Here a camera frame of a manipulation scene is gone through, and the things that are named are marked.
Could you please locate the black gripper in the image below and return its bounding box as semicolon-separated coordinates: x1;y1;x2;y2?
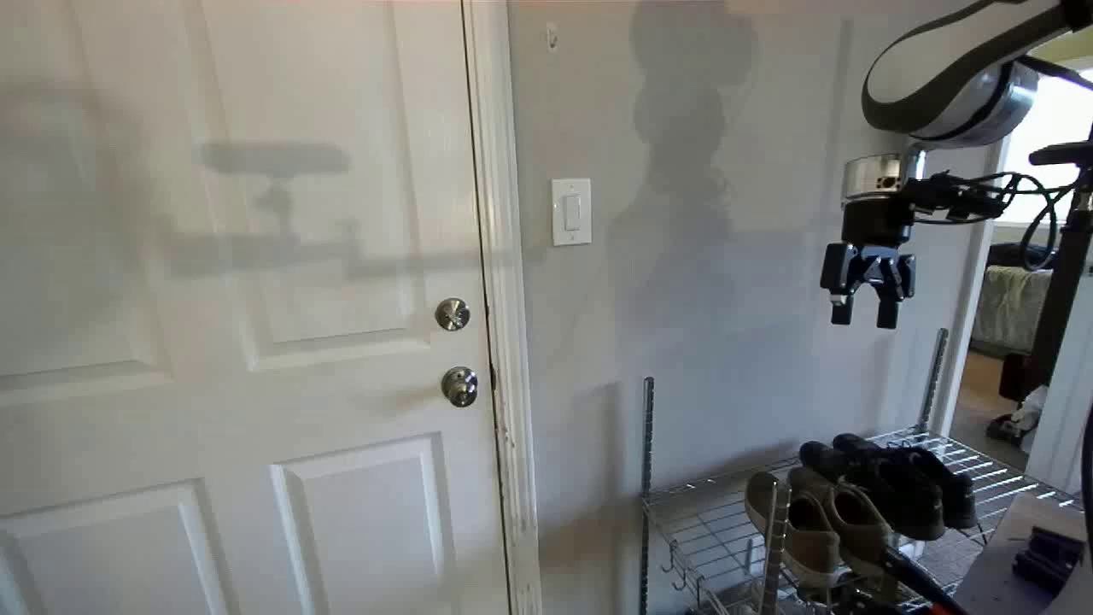
816;189;920;330

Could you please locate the white wall light switch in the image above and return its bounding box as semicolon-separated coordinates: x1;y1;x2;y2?
548;176;593;248

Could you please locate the white doorway trim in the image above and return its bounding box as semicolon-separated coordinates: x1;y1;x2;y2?
928;139;1010;436

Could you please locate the bed with grey cover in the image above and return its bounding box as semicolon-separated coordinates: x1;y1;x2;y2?
969;239;1056;358

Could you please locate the black tripod stand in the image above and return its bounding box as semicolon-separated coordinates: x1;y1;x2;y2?
1024;128;1093;393

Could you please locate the black shoe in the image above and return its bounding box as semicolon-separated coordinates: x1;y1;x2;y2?
794;436;949;543
830;430;981;532

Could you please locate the tan suede shoe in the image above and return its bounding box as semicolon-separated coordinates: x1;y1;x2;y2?
786;460;900;573
741;467;846;591

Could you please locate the black rod with red tip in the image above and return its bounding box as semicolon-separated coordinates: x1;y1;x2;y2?
871;546;969;615

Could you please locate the grey tabletop board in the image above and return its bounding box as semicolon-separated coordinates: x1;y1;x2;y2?
953;490;1093;615

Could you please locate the small black box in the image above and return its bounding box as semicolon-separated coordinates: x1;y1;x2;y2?
1010;523;1088;599

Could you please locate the silver deadbolt lock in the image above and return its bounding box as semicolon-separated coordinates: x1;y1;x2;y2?
432;294;473;336

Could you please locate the silver door knob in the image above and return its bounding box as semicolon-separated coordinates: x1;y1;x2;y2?
438;361;482;409

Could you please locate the white panel door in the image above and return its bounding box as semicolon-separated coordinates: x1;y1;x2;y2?
0;0;511;615

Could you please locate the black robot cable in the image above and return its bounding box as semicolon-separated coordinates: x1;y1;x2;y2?
987;53;1093;275

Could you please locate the metal wire shoe rack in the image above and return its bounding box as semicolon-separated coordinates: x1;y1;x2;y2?
635;329;1080;615

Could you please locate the white door frame trim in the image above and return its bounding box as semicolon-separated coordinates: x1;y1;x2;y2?
456;0;547;615

